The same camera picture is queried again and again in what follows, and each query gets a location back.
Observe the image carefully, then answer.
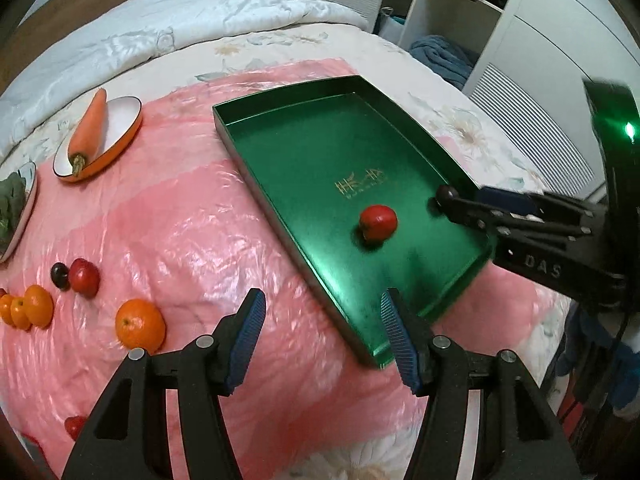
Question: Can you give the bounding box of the dark purple plum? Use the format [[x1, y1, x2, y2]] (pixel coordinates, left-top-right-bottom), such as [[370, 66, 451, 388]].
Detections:
[[435, 184, 459, 210]]

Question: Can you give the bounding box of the small red apple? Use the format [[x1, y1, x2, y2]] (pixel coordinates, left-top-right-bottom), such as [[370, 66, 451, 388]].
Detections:
[[358, 205, 398, 243]]

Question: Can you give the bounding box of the small orange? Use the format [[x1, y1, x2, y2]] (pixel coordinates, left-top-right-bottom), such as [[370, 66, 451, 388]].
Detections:
[[0, 294, 15, 327], [10, 297, 32, 332]]

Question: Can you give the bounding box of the small red fruit front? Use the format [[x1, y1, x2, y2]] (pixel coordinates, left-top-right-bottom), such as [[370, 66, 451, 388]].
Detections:
[[64, 415, 87, 441]]

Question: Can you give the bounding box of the green metal tray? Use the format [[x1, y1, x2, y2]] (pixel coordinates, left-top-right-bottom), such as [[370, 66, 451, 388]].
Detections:
[[213, 75, 492, 368]]

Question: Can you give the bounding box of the blue folded towel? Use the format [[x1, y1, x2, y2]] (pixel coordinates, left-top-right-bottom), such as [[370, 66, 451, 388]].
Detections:
[[409, 35, 480, 90]]

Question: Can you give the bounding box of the white wardrobe shelving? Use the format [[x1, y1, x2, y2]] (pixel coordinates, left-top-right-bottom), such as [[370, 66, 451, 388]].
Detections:
[[249, 0, 640, 201]]

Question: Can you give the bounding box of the pink plastic sheet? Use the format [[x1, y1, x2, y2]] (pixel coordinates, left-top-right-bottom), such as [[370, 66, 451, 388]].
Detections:
[[0, 57, 572, 480]]

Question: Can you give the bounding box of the green leafy vegetable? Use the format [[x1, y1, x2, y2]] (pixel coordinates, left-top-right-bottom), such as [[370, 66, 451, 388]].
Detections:
[[0, 171, 26, 249]]

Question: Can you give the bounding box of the white black-rimmed plate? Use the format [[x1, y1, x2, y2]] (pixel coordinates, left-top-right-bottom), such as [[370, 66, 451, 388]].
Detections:
[[1, 162, 38, 263]]

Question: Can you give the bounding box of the carrot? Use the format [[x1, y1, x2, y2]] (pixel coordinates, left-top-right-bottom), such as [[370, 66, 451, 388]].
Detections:
[[67, 88, 107, 177]]

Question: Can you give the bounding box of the orange rimmed white plate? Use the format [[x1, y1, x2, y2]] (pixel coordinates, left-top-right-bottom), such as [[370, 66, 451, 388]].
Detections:
[[52, 96, 142, 183]]

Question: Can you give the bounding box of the white duvet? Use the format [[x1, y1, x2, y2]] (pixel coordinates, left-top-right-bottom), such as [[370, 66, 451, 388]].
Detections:
[[1, 0, 368, 157]]

